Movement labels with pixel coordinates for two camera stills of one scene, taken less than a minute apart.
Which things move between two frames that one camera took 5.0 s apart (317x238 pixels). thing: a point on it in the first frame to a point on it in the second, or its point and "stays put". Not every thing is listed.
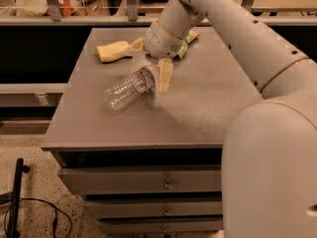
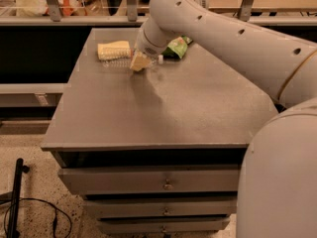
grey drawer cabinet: [141, 138] stays put
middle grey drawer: [156, 207] stays put
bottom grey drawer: [162, 224] stays put
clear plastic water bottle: [130, 87] to [126, 62]
